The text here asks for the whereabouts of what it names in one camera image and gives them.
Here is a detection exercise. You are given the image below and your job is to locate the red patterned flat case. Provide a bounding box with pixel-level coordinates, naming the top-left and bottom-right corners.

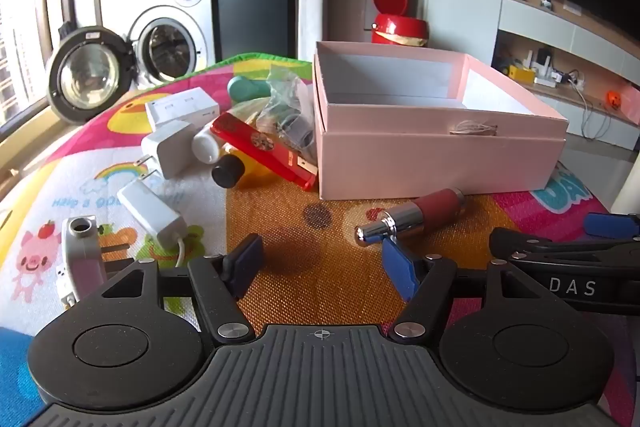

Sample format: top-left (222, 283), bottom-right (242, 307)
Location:
top-left (210, 113), bottom-right (318, 190)

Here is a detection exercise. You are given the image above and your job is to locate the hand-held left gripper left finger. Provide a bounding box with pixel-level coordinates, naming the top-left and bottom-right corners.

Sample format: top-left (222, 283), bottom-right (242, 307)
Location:
top-left (101, 234), bottom-right (266, 344)

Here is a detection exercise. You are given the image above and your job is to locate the small white bottle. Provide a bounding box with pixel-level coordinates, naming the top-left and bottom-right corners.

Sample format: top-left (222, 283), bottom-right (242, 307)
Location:
top-left (191, 127), bottom-right (223, 164)

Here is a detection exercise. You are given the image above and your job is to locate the red trash can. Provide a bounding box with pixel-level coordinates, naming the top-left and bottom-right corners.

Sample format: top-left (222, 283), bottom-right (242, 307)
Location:
top-left (371, 0), bottom-right (431, 48)

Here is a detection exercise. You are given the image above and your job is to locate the pink cardboard box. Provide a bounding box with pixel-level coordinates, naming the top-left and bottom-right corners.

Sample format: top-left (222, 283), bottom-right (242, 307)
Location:
top-left (313, 40), bottom-right (569, 201)

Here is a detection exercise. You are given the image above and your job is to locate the grey wooden shelf unit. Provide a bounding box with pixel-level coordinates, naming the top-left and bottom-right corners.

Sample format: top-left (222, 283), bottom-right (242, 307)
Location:
top-left (492, 0), bottom-right (640, 148)

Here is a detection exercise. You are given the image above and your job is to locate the white charger plug with cable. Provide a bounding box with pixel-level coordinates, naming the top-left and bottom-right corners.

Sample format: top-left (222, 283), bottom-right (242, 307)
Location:
top-left (116, 172), bottom-right (190, 268)

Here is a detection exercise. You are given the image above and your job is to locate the yellow bottle with black cap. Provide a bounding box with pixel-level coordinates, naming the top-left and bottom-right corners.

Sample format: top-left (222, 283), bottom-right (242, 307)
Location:
top-left (211, 147), bottom-right (281, 188)

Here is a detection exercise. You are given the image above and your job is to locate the colourful cartoon play mat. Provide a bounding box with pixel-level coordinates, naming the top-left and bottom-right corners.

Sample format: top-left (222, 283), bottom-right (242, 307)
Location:
top-left (0, 52), bottom-right (640, 427)

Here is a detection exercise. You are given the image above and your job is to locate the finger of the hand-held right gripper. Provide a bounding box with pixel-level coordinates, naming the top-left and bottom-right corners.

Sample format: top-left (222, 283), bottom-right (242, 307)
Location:
top-left (584, 212), bottom-right (640, 239)
top-left (489, 227), bottom-right (640, 264)

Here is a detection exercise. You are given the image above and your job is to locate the twine bow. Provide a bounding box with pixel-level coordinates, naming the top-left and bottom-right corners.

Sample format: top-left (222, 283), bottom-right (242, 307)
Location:
top-left (448, 119), bottom-right (501, 138)

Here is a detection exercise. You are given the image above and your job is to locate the teal plastic crank handle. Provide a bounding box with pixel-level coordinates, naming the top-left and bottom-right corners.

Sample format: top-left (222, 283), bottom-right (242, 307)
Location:
top-left (228, 76), bottom-right (273, 101)

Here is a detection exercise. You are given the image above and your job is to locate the maroon chrome lipstick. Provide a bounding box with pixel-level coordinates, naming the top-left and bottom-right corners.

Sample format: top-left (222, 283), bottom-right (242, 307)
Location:
top-left (354, 188), bottom-right (466, 248)

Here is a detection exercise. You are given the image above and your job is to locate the large window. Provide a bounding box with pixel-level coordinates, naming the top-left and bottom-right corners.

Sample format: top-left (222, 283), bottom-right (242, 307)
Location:
top-left (0, 0), bottom-right (53, 142)

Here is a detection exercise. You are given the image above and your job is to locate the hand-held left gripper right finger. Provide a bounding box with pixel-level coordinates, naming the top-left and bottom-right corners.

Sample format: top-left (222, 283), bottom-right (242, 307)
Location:
top-left (381, 237), bottom-right (544, 343)

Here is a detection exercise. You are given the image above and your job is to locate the silver washing machine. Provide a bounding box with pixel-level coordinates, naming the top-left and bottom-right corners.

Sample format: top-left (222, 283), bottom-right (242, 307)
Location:
top-left (47, 0), bottom-right (216, 125)

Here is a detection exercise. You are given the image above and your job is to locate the grey white handheld device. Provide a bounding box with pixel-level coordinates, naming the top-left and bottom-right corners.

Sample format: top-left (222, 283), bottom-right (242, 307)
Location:
top-left (57, 215), bottom-right (108, 309)

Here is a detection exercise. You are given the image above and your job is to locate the small white cardboard box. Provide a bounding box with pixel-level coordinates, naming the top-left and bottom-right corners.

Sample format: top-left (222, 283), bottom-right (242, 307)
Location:
top-left (146, 88), bottom-right (221, 131)

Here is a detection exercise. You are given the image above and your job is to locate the white cable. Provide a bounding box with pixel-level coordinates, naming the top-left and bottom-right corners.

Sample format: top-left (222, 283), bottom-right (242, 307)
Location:
top-left (565, 71), bottom-right (613, 140)

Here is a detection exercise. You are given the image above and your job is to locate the clear plastic bag of parts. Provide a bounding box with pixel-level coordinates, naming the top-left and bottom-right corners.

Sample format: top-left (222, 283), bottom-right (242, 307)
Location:
top-left (252, 64), bottom-right (317, 160)

